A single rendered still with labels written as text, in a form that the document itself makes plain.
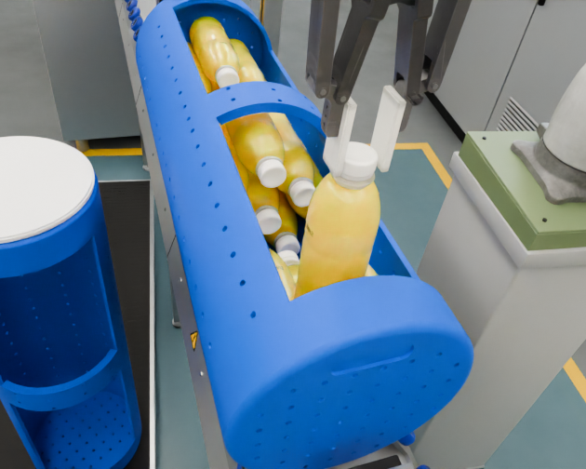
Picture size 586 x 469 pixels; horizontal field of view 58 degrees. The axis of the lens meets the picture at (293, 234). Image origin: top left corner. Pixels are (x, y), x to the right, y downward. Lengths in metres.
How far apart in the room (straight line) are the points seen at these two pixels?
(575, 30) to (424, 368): 2.15
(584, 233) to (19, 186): 0.96
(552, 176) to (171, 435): 1.31
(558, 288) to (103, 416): 1.23
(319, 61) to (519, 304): 0.84
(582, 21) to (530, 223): 1.65
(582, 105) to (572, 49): 1.55
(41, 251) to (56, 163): 0.18
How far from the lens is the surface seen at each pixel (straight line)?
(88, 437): 1.65
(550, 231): 1.00
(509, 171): 1.10
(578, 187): 1.10
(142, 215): 2.23
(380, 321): 0.49
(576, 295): 1.22
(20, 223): 0.89
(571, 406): 2.20
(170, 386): 1.88
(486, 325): 1.17
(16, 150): 1.05
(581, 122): 1.04
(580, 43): 2.55
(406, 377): 0.58
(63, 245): 0.91
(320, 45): 0.40
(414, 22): 0.42
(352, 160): 0.47
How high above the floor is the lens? 1.60
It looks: 42 degrees down
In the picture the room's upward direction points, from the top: 8 degrees clockwise
